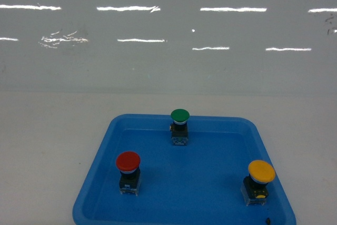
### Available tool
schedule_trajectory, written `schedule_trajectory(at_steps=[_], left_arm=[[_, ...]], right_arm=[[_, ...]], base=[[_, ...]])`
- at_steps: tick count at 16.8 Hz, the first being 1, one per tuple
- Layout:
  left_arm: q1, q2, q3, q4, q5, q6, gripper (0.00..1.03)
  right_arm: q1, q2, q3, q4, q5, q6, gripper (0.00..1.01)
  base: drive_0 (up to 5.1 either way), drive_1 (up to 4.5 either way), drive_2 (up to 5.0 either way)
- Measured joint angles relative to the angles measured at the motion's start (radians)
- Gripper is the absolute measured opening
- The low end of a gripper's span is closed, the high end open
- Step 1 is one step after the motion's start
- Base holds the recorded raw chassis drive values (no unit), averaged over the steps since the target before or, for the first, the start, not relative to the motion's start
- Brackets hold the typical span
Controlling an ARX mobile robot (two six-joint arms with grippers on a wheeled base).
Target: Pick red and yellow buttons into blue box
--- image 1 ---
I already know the yellow mushroom push button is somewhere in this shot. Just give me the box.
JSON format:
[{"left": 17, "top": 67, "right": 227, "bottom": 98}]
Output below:
[{"left": 241, "top": 160, "right": 276, "bottom": 206}]

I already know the green mushroom push button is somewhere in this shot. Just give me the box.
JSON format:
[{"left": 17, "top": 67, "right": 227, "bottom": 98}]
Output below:
[{"left": 170, "top": 109, "right": 190, "bottom": 145}]

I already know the blue plastic tray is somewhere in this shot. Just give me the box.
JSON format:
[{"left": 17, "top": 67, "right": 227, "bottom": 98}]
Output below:
[{"left": 73, "top": 114, "right": 296, "bottom": 224}]

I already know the red mushroom push button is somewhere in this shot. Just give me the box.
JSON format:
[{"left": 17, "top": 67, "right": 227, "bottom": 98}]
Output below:
[{"left": 115, "top": 151, "right": 141, "bottom": 196}]

